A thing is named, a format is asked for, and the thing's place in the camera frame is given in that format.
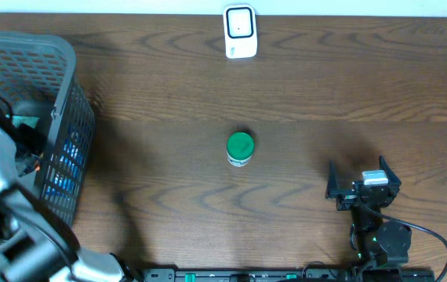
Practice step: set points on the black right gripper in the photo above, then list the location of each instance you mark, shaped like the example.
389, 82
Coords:
347, 197

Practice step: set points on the green lid white jar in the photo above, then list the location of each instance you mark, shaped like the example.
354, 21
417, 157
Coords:
240, 149

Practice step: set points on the blue Oreo cookie pack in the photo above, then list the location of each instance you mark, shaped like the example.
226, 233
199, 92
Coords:
66, 166

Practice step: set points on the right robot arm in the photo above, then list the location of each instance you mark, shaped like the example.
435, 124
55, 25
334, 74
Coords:
380, 243

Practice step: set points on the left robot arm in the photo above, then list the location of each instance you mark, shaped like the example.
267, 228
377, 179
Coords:
35, 244

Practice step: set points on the white barcode scanner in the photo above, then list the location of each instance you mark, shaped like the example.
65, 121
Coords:
240, 32

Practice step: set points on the grey plastic mesh basket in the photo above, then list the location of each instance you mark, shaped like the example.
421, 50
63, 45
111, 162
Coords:
39, 89

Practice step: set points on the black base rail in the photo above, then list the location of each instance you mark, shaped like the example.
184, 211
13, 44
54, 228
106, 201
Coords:
289, 275

